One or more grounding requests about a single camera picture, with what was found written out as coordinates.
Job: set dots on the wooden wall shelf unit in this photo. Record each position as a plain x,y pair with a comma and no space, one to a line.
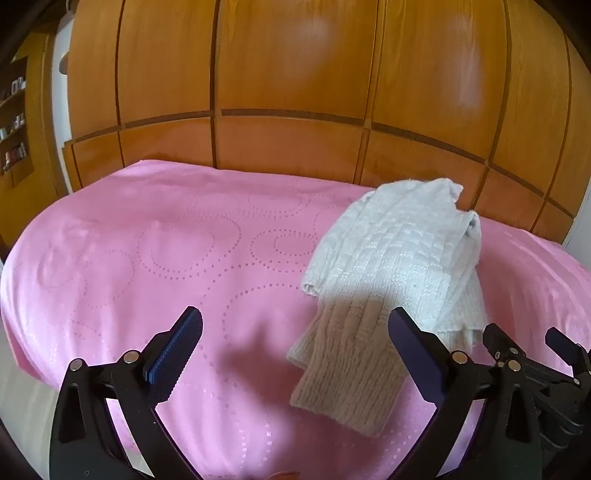
16,163

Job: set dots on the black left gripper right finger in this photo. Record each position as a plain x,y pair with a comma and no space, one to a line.
506,443

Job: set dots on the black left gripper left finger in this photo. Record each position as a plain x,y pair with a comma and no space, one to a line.
84,443

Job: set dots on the white knitted sweater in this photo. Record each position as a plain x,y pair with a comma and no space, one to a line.
405,244

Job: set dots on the pink patterned bedspread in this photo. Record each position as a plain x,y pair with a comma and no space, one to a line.
104,270

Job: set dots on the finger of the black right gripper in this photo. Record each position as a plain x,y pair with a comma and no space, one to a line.
504,351
573,354

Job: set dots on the wooden panelled wardrobe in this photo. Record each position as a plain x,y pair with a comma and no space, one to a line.
492,94

